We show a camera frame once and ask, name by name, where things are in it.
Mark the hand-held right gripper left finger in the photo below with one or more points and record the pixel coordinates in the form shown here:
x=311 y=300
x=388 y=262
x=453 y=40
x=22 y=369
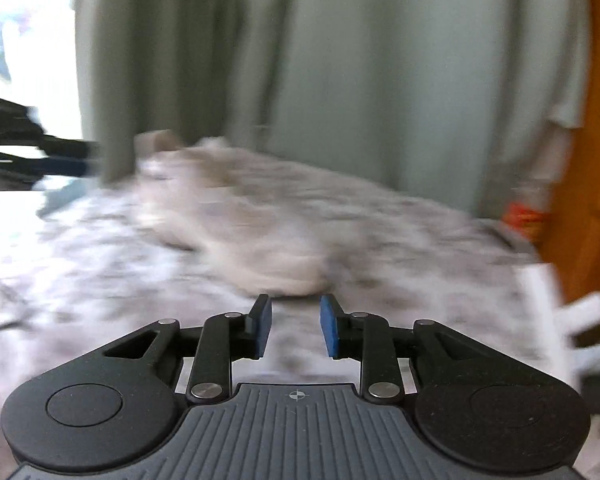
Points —
x=262 y=327

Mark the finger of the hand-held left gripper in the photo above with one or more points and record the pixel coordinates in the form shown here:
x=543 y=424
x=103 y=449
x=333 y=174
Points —
x=67 y=147
x=60 y=167

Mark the floral blanket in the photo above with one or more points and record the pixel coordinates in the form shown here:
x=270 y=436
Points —
x=105 y=270

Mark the white power strip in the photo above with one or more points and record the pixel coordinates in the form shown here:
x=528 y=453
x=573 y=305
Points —
x=545 y=310

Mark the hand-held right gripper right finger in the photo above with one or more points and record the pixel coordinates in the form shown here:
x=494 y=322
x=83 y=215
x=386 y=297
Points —
x=330 y=327

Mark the white sneaker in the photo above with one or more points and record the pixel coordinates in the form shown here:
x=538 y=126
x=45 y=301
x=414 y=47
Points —
x=240 y=220

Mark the wooden headboard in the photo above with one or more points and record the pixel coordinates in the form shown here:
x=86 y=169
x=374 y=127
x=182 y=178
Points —
x=585 y=160

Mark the plastic bottle with red label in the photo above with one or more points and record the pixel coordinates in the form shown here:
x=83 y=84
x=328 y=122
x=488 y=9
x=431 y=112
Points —
x=527 y=210

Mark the green curtain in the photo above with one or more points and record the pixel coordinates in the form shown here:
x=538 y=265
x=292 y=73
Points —
x=330 y=70

